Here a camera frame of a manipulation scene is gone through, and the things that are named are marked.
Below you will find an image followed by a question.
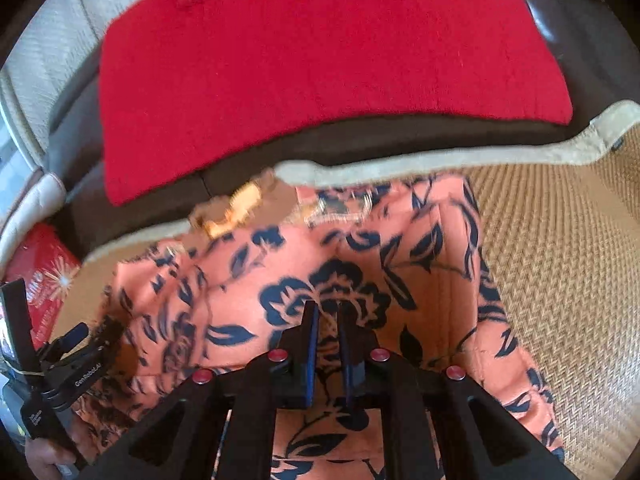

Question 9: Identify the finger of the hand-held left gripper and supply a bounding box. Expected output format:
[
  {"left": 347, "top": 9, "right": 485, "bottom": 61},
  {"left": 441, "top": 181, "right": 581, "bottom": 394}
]
[
  {"left": 50, "top": 323, "right": 92, "bottom": 358},
  {"left": 80, "top": 316, "right": 127, "bottom": 367}
]

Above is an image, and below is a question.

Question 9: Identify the woven straw mat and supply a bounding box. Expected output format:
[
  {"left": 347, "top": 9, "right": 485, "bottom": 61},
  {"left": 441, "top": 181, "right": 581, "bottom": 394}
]
[{"left": 50, "top": 100, "right": 640, "bottom": 480}]

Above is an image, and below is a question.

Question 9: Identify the white padded cushion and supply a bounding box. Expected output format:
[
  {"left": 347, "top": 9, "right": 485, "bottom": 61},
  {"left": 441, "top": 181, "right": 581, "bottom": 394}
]
[{"left": 0, "top": 170, "right": 69, "bottom": 272}]

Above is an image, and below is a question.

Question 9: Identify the person's left hand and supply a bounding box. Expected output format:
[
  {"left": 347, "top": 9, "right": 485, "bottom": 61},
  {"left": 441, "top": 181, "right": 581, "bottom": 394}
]
[{"left": 24, "top": 432, "right": 83, "bottom": 480}]

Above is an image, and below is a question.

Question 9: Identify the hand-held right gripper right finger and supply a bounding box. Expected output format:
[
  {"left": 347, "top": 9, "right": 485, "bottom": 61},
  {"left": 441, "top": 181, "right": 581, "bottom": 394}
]
[{"left": 337, "top": 301, "right": 573, "bottom": 480}]

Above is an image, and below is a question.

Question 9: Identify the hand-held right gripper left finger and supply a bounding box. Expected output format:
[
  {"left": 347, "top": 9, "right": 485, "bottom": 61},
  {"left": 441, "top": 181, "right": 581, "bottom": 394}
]
[{"left": 87, "top": 300, "right": 319, "bottom": 480}]

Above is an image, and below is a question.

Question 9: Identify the red knitted cloth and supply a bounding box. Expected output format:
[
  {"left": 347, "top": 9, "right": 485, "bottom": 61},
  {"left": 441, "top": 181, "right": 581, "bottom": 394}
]
[{"left": 97, "top": 0, "right": 574, "bottom": 207}]

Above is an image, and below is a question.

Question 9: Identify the orange floral garment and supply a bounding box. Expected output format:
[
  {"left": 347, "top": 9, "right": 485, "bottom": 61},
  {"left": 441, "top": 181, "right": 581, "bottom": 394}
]
[{"left": 74, "top": 174, "right": 567, "bottom": 480}]

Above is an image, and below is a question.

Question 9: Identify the beige ribbed sofa cover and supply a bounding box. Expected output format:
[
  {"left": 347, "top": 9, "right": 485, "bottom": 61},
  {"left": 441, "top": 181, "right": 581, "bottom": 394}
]
[{"left": 6, "top": 0, "right": 166, "bottom": 173}]

